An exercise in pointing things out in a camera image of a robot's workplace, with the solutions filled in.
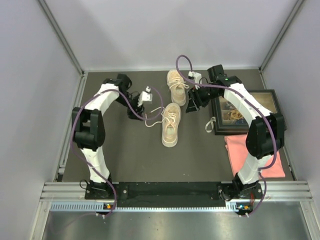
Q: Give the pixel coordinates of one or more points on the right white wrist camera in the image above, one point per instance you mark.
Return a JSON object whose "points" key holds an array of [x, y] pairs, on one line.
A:
{"points": [[196, 76]]}

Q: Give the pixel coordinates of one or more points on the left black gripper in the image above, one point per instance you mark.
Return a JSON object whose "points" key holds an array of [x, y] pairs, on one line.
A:
{"points": [[140, 109]]}

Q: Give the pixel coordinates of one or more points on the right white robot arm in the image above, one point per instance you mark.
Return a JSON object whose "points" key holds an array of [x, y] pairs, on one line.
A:
{"points": [[266, 133]]}

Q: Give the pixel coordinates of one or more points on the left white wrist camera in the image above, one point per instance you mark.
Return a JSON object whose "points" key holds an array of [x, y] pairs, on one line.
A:
{"points": [[145, 97]]}

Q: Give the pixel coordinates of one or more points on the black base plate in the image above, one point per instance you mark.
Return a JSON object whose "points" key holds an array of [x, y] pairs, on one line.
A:
{"points": [[172, 194]]}

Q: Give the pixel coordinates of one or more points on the dark framed display box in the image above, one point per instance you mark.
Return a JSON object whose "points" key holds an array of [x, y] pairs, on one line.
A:
{"points": [[232, 119]]}

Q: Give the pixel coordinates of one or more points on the white shoelace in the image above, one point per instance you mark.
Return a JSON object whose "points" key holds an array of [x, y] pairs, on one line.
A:
{"points": [[156, 117]]}

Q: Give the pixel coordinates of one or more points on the beige lace sneaker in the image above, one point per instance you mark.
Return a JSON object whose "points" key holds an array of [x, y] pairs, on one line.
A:
{"points": [[177, 87], [169, 135]]}

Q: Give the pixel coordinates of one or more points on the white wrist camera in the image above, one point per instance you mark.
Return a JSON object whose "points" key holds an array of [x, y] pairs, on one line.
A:
{"points": [[196, 76], [145, 97]]}

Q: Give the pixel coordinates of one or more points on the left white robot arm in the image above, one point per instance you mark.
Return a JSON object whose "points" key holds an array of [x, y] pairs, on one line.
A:
{"points": [[88, 130]]}

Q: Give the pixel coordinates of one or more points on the grey slotted cable duct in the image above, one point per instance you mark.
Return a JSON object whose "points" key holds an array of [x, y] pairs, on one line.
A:
{"points": [[81, 207]]}

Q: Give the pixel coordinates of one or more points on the white ribbon loop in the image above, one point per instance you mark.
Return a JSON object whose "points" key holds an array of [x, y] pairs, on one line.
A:
{"points": [[210, 125]]}

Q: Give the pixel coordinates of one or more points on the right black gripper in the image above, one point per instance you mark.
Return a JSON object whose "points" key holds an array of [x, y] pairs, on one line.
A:
{"points": [[195, 93]]}

